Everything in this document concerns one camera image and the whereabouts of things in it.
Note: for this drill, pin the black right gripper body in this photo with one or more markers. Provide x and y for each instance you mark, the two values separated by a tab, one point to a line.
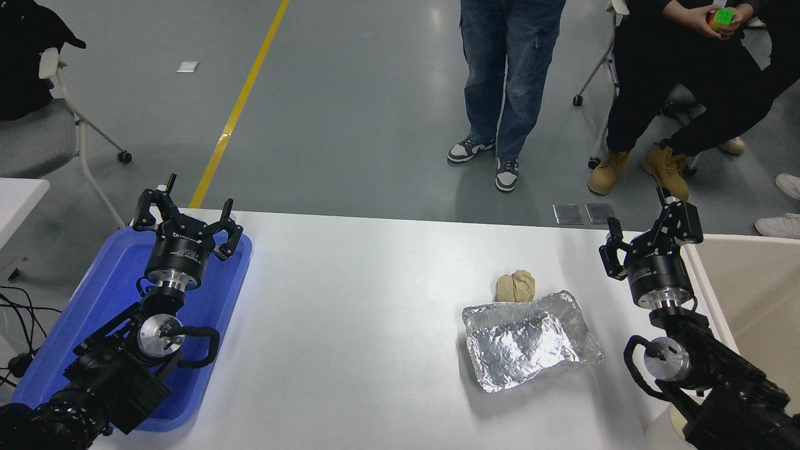
659	275

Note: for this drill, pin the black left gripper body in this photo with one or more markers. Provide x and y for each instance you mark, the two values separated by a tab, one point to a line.
178	255

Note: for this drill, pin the white paper cup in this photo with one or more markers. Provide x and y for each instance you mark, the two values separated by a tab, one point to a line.
661	435

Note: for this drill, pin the colourful puzzle cube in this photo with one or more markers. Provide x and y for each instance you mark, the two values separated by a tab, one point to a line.
722	17

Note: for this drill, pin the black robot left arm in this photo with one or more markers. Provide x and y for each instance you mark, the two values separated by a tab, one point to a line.
119	375

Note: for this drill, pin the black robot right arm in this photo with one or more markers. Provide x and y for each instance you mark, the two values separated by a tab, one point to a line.
731	381

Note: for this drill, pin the seated person's right hand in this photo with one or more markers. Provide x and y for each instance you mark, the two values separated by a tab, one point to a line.
690	17

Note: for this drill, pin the seated person's left hand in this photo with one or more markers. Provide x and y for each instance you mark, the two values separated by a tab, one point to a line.
742	19

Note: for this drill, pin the metal floor plate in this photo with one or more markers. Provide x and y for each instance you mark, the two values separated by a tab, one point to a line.
600	213
567	214

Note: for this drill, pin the blue plastic tray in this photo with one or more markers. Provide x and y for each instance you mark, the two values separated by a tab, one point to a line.
106	294

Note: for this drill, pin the beige shoe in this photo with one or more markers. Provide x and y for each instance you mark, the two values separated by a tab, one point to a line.
732	145

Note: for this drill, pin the large pale bin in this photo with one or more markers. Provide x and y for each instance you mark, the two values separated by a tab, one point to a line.
750	294

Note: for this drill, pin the crumpled tan paper ball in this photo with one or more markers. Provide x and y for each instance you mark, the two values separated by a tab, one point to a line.
515	286

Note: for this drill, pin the crumpled silver foil tray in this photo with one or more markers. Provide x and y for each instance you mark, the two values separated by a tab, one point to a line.
525	344

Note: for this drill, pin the person with tan boots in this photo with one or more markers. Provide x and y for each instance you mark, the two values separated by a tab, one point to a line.
675	87

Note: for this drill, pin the small white side table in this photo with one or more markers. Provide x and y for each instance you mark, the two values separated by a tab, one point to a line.
19	200

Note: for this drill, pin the grey seat wheeled chair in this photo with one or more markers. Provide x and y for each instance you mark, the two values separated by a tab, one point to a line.
31	137

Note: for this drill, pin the person with white shoes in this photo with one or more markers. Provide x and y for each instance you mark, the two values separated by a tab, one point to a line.
784	50

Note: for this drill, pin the black garment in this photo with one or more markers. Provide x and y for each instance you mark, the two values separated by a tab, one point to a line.
25	56

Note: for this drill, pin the person with sneakers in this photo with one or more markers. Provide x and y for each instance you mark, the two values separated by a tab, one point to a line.
506	75

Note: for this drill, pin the white frame wheeled chair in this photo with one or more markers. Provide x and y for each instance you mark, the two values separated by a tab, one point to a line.
577	99

